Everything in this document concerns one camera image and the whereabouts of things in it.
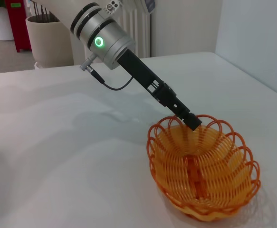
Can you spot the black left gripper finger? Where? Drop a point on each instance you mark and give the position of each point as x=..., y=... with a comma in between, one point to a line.
x=188, y=118

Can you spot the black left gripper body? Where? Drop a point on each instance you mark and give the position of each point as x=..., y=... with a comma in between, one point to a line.
x=140, y=71

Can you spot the white radiator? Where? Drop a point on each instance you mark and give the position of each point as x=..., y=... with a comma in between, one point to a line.
x=140, y=35

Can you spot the grey blue device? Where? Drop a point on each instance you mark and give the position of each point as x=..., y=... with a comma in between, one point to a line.
x=149, y=6

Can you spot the large beige plant pot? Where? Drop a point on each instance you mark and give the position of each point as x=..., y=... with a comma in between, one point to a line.
x=45, y=42

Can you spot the white pot saucer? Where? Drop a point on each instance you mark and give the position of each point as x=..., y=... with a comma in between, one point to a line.
x=37, y=66

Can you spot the dark plant stems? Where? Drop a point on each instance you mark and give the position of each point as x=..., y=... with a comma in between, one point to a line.
x=42, y=12

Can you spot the red cabinet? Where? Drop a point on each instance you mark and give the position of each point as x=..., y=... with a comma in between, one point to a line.
x=19, y=28

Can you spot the white plant pot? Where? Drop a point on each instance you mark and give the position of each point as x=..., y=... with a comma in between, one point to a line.
x=0, y=26

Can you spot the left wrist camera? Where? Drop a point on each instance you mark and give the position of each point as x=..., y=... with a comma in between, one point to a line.
x=113, y=6

